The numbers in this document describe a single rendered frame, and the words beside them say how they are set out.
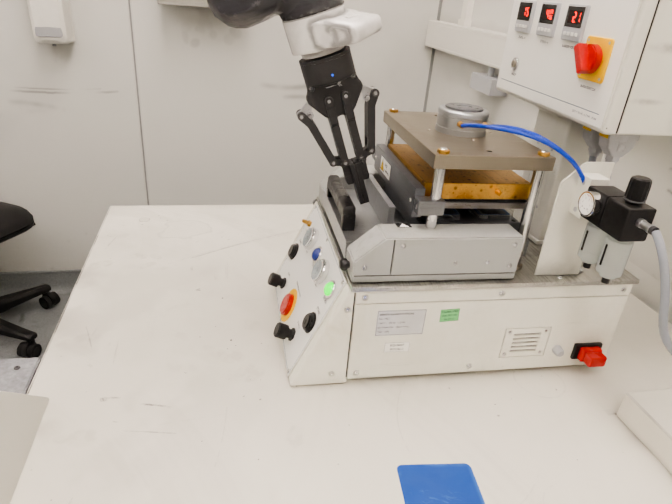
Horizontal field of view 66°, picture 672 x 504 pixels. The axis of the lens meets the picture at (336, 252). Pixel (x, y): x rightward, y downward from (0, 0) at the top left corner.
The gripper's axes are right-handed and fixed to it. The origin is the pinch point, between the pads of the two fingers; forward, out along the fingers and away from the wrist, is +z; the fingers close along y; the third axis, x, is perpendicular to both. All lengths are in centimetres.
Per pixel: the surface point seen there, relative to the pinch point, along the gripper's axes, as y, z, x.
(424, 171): -9.7, -0.1, 4.8
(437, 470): 3.4, 27.9, 33.9
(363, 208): 0.2, 5.8, -1.7
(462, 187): -13.5, 1.9, 9.9
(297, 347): 17.3, 18.5, 12.4
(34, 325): 129, 63, -111
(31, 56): 89, -28, -139
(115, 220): 55, 9, -46
